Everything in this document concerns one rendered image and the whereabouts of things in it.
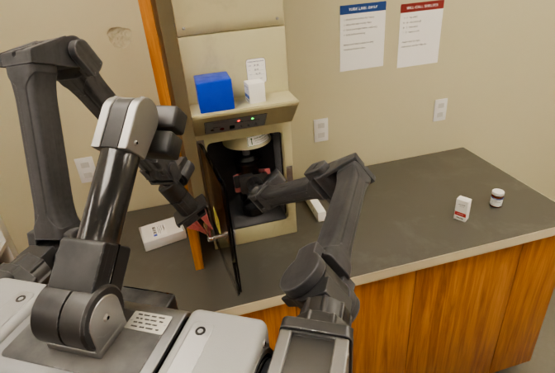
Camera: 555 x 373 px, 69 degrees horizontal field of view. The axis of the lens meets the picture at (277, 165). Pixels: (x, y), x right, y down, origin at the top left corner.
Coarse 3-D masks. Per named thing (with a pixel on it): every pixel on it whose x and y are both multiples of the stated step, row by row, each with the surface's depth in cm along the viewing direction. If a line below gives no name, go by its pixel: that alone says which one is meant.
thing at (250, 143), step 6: (240, 138) 137; (246, 138) 137; (252, 138) 137; (258, 138) 138; (264, 138) 140; (270, 138) 144; (228, 144) 140; (234, 144) 138; (240, 144) 137; (246, 144) 137; (252, 144) 137; (258, 144) 138; (264, 144) 140
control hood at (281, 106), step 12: (276, 96) 125; (288, 96) 124; (192, 108) 120; (240, 108) 117; (252, 108) 118; (264, 108) 119; (276, 108) 120; (288, 108) 122; (192, 120) 116; (204, 120) 117; (216, 120) 119; (276, 120) 129; (288, 120) 131; (204, 132) 125
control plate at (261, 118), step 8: (224, 120) 120; (232, 120) 121; (240, 120) 123; (248, 120) 124; (256, 120) 125; (264, 120) 127; (208, 128) 122; (216, 128) 124; (224, 128) 125; (240, 128) 128
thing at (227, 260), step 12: (204, 156) 120; (204, 168) 127; (216, 180) 107; (216, 192) 113; (216, 204) 118; (228, 216) 108; (216, 228) 133; (228, 228) 109; (216, 240) 141; (228, 240) 113; (228, 252) 118; (228, 264) 125
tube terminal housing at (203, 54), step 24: (192, 48) 117; (216, 48) 119; (240, 48) 121; (264, 48) 122; (192, 72) 120; (216, 72) 122; (240, 72) 124; (192, 96) 123; (240, 96) 127; (288, 144) 139; (288, 216) 152; (240, 240) 151
